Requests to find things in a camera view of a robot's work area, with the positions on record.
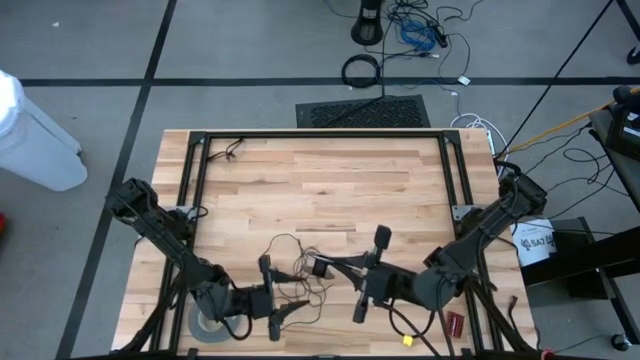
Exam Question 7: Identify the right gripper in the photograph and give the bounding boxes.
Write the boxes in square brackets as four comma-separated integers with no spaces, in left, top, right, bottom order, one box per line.
[312,224,419,325]

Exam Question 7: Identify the brown cable with plug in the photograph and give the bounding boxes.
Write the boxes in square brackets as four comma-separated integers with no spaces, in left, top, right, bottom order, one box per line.
[506,294,521,331]

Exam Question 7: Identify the black power strip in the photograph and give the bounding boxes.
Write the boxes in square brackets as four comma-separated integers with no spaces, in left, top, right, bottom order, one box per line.
[427,19,450,50]

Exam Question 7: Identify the black cord spool white labels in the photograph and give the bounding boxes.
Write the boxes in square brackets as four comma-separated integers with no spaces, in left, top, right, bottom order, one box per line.
[310,255,336,280]

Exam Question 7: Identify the black hanging cable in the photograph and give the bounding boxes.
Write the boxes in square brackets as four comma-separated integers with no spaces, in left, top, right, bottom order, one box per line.
[493,0,615,160]

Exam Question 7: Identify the black aluminium table frame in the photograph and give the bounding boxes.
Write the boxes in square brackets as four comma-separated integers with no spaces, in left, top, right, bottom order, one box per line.
[112,129,539,360]

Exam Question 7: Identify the white power strip with cable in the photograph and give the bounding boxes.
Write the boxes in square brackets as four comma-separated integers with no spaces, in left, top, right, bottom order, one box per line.
[448,113,510,180]

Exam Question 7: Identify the coiled black floor cable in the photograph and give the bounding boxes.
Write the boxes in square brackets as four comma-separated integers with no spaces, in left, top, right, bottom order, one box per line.
[340,53,382,90]

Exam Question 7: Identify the yellow floor cable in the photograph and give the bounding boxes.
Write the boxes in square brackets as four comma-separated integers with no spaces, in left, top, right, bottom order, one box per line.
[504,85,640,154]

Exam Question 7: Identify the coiled blue cable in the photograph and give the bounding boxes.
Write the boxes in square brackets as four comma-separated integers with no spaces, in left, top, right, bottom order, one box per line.
[399,18,437,52]

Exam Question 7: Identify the black floor mat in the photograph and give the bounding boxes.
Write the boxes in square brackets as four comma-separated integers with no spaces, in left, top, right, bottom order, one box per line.
[295,94,432,129]

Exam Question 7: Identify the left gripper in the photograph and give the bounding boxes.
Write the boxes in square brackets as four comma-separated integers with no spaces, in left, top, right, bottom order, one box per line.
[227,253,312,342]

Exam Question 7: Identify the red connector block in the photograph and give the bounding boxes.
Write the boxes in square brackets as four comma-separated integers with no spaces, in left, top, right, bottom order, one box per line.
[446,310,466,340]

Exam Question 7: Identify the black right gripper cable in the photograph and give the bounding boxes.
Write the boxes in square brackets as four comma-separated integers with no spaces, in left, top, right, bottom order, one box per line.
[387,299,444,359]

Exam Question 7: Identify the black equipment cart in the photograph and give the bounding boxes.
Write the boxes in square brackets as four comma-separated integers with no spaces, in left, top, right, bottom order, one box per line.
[519,107,640,346]

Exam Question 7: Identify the black electronic device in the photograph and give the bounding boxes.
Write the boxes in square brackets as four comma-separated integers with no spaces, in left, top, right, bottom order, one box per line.
[612,84,640,161]

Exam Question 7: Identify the thin dark cord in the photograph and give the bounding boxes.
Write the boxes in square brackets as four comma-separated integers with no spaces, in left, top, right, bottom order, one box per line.
[262,232,335,329]

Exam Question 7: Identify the grey duct tape roll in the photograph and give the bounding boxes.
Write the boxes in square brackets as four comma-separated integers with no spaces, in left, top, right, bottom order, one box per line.
[187,305,251,344]

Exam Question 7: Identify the small black cable bundle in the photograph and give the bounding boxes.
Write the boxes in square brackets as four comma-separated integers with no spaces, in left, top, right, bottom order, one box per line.
[206,137,246,163]

